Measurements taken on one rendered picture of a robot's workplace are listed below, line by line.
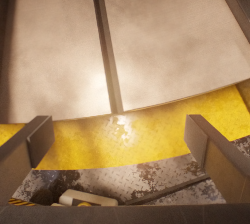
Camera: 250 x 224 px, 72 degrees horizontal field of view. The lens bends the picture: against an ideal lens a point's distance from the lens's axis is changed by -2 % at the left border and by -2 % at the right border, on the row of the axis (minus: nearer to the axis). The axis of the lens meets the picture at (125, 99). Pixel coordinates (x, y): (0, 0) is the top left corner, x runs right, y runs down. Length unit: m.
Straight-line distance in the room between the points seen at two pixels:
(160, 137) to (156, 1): 0.61
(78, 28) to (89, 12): 0.08
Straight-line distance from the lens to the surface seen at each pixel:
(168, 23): 0.72
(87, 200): 0.92
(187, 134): 0.17
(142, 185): 0.98
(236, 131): 1.03
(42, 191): 1.03
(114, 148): 0.95
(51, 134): 0.17
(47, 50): 0.77
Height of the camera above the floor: 0.93
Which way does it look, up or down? 81 degrees down
